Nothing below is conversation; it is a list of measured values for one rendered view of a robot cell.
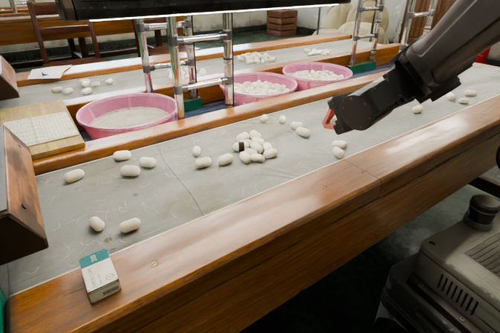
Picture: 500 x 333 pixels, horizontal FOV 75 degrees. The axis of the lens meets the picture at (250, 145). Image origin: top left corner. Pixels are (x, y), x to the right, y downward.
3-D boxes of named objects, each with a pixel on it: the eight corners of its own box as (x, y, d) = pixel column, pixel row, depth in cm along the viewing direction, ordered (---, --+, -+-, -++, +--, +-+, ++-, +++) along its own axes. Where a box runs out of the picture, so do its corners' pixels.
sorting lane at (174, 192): (542, 81, 133) (545, 76, 132) (13, 308, 42) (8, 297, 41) (466, 65, 155) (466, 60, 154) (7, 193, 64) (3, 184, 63)
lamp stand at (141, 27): (202, 108, 117) (193, -35, 96) (147, 120, 107) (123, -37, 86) (181, 94, 130) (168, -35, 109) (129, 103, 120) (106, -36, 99)
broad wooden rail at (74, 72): (348, 64, 211) (353, 34, 202) (15, 131, 120) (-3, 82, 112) (334, 60, 220) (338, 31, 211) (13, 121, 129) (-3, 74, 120)
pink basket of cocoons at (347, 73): (363, 97, 128) (367, 73, 124) (314, 111, 115) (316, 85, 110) (315, 80, 148) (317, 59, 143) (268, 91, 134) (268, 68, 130)
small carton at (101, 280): (122, 290, 40) (118, 278, 39) (91, 304, 38) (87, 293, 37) (109, 258, 44) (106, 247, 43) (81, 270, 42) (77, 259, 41)
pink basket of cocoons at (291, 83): (308, 105, 120) (310, 79, 116) (270, 130, 101) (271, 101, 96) (248, 91, 134) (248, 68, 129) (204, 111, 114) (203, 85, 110)
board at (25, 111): (85, 146, 72) (84, 142, 71) (3, 167, 64) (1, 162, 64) (62, 102, 96) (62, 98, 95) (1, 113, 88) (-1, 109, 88)
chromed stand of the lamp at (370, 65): (375, 69, 165) (394, -32, 144) (348, 75, 155) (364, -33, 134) (346, 61, 179) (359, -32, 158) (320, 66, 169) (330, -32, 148)
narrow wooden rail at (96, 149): (461, 79, 158) (468, 56, 153) (18, 218, 67) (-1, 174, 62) (449, 76, 162) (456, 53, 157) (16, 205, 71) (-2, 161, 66)
